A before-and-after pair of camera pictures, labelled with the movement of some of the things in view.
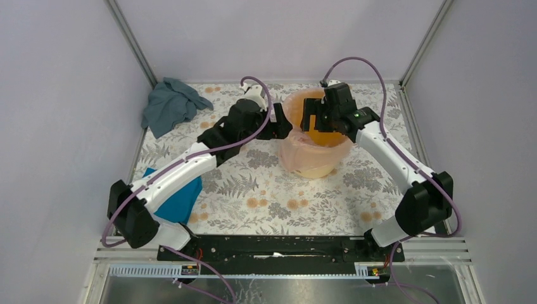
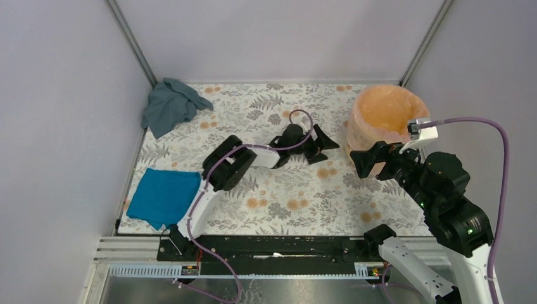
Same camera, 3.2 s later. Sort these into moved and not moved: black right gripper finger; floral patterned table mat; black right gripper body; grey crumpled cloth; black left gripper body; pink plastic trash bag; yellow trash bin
Moved: pink plastic trash bag; black left gripper body; yellow trash bin; black right gripper finger; black right gripper body
Not moved: grey crumpled cloth; floral patterned table mat
